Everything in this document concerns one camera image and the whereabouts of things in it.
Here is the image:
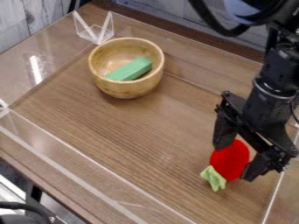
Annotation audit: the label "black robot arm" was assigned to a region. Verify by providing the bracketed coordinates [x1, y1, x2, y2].
[213, 0, 299, 181]

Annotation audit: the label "clear acrylic tray wall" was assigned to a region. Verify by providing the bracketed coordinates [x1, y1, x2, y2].
[0, 100, 195, 224]

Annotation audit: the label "black table leg bracket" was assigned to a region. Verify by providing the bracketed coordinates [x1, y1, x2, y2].
[0, 183, 69, 224]

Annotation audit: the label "wooden bowl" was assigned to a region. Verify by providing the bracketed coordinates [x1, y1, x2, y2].
[89, 38, 165, 99]

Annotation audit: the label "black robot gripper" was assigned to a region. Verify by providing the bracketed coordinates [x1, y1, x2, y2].
[213, 78, 299, 182]

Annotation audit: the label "red plush strawberry toy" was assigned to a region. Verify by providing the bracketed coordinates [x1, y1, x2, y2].
[201, 139, 250, 192]

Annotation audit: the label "green rectangular block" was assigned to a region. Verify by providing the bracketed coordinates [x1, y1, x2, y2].
[106, 57, 153, 81]

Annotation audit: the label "clear acrylic corner bracket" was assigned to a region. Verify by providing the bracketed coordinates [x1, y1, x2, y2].
[73, 11, 115, 45]

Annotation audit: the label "black cable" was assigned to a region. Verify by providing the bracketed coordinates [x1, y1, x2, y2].
[189, 0, 282, 38]

